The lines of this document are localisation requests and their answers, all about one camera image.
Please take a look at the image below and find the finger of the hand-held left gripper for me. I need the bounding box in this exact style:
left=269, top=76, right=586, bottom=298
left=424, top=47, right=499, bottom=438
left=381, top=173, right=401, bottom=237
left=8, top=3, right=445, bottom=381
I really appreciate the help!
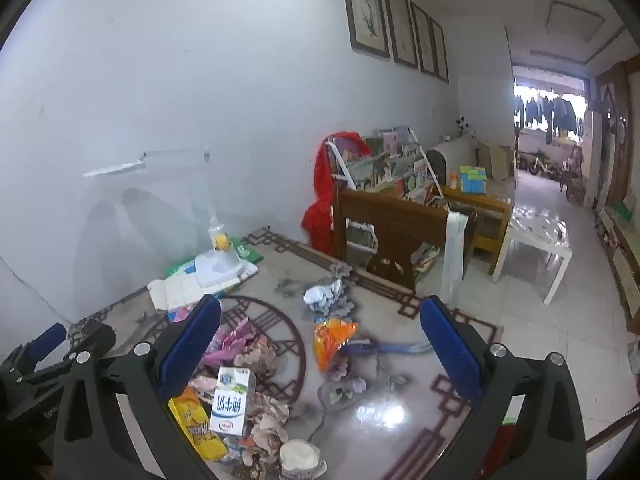
left=67, top=320, right=117, bottom=361
left=0, top=323, right=67, bottom=376

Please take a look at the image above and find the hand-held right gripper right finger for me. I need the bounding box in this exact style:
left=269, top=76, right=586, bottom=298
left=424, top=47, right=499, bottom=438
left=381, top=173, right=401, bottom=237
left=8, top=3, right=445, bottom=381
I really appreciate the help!
left=419, top=295, right=588, bottom=480

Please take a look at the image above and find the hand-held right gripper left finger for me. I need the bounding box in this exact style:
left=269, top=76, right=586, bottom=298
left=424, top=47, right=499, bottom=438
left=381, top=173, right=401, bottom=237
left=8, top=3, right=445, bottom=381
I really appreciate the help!
left=52, top=295, right=223, bottom=480

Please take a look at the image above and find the pink plastic wrapper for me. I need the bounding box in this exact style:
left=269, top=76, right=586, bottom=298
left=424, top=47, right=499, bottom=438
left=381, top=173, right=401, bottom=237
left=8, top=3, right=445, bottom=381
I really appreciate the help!
left=202, top=319, right=263, bottom=367

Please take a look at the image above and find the pink floral wrapper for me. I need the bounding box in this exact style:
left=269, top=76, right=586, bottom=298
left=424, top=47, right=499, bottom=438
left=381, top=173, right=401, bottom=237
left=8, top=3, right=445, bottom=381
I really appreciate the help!
left=190, top=374, right=219, bottom=403

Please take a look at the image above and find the white milk carton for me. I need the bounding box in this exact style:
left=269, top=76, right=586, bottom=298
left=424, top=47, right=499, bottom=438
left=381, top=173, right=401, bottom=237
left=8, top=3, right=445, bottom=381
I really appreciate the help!
left=210, top=366, right=257, bottom=436

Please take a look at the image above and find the brown tissue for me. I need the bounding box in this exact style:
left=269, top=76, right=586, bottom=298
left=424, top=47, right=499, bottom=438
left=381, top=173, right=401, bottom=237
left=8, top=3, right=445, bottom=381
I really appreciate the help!
left=239, top=391, right=292, bottom=466
left=234, top=337, right=278, bottom=380

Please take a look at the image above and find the yellow snack packet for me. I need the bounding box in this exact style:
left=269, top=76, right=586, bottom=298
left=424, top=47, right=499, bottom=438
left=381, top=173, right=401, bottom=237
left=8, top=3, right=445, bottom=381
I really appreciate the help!
left=167, top=386, right=228, bottom=462

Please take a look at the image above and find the green rimmed red bin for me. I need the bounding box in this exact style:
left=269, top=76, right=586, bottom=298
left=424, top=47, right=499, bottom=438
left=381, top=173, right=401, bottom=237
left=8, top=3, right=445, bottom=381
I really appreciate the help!
left=480, top=412, right=521, bottom=480

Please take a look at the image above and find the orange snack packet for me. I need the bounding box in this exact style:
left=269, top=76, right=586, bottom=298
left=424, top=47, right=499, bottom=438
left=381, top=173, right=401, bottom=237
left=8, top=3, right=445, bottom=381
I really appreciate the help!
left=313, top=317, right=360, bottom=373

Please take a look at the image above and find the white paper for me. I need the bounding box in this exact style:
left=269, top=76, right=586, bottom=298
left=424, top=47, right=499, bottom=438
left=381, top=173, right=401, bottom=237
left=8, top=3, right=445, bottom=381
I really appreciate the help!
left=302, top=280, right=346, bottom=315
left=146, top=277, right=201, bottom=312

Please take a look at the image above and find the white folded paper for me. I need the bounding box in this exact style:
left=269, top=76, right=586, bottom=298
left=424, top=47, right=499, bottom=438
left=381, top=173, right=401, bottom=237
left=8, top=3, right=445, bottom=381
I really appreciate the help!
left=146, top=277, right=201, bottom=312

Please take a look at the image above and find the white desk lamp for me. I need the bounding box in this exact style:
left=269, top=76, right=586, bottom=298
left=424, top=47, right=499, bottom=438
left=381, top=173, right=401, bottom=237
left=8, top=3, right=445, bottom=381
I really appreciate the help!
left=82, top=146, right=247, bottom=289

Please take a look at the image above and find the white hanging cloth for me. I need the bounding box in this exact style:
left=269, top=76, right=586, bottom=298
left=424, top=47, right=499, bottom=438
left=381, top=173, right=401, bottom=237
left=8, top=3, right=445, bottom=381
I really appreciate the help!
left=442, top=211, right=469, bottom=306

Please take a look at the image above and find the green booklet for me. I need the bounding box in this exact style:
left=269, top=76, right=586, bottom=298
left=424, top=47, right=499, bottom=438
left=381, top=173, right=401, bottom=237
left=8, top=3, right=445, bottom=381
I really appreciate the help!
left=229, top=237, right=264, bottom=264

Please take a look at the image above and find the brown wooden chair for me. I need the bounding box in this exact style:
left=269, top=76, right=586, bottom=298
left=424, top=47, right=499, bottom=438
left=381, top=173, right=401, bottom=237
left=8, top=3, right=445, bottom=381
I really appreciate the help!
left=332, top=187, right=453, bottom=291

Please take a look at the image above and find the white side table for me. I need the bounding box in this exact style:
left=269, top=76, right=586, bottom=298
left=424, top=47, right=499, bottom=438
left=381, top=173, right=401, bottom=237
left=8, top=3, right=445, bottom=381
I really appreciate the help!
left=492, top=205, right=573, bottom=306

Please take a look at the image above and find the white book rack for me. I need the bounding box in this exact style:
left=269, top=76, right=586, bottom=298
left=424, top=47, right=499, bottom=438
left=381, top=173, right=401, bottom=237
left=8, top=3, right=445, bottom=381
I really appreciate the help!
left=325, top=127, right=448, bottom=283

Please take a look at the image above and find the yellow wooden bench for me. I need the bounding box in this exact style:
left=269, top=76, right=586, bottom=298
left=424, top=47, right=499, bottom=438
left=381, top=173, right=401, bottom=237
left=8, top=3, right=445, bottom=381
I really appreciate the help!
left=440, top=185, right=513, bottom=261

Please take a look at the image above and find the colourful block toy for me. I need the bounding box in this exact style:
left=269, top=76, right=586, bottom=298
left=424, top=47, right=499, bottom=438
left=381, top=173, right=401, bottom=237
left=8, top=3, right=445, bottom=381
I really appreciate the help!
left=459, top=165, right=488, bottom=195

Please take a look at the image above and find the red cloth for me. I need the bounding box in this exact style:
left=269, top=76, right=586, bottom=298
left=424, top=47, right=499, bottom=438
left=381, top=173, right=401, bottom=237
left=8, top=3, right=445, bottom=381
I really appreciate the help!
left=301, top=131, right=373, bottom=256

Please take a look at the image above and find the low television cabinet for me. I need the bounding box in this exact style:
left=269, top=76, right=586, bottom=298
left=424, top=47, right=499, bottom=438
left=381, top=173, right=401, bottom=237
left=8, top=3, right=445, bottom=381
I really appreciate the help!
left=595, top=205, right=640, bottom=331

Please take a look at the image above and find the beige cushion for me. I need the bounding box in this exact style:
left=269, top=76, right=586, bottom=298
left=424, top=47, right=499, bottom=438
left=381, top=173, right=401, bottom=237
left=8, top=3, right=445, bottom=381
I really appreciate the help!
left=477, top=142, right=516, bottom=181

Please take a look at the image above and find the grey striped sofa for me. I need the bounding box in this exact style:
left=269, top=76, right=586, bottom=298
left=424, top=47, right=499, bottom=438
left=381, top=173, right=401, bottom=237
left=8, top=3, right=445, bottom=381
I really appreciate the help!
left=426, top=137, right=516, bottom=183

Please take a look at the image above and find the row of picture books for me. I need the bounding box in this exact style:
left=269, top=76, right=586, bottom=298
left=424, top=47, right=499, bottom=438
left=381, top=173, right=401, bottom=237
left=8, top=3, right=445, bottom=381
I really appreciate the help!
left=340, top=127, right=443, bottom=208

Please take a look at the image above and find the balance bike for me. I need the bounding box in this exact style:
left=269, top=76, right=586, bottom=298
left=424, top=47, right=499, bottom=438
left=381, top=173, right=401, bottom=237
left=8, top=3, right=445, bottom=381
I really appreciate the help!
left=520, top=152, right=556, bottom=177

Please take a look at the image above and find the small wooden chair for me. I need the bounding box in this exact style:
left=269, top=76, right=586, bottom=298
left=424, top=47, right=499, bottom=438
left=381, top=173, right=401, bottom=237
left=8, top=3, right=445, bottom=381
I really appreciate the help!
left=560, top=147, right=586, bottom=201

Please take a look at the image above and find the row of hanging clothes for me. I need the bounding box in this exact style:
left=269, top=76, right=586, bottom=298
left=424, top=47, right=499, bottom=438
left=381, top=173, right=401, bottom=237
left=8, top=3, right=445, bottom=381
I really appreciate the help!
left=513, top=92, right=586, bottom=143

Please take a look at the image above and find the framed ink painting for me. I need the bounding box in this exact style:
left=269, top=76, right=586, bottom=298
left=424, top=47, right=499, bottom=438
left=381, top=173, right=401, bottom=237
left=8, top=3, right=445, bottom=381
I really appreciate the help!
left=381, top=0, right=419, bottom=70
left=410, top=1, right=437, bottom=77
left=429, top=16, right=449, bottom=84
left=339, top=0, right=391, bottom=60

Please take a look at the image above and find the square ceiling light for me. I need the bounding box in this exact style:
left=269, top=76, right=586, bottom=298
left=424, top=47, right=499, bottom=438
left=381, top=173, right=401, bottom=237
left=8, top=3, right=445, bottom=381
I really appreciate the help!
left=547, top=0, right=603, bottom=43

